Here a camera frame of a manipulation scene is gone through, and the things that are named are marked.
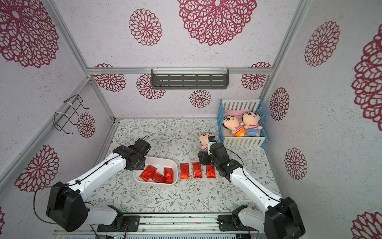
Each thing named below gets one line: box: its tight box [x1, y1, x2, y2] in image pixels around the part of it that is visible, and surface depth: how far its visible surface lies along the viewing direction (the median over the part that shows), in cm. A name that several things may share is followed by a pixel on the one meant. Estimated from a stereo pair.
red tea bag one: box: [180, 163, 191, 180], surface depth 94 cm
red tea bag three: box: [205, 164, 216, 179], surface depth 92 cm
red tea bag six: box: [163, 167, 174, 184], surface depth 89 cm
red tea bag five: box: [138, 164, 163, 184], surface depth 86 cm
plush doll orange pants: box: [222, 115, 246, 137], surface depth 102 cm
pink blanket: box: [224, 109, 251, 121], surface depth 112 cm
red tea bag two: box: [192, 162, 203, 179], surface depth 92 cm
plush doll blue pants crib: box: [242, 111, 263, 137], surface depth 102 cm
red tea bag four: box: [150, 171, 167, 184], surface depth 87 cm
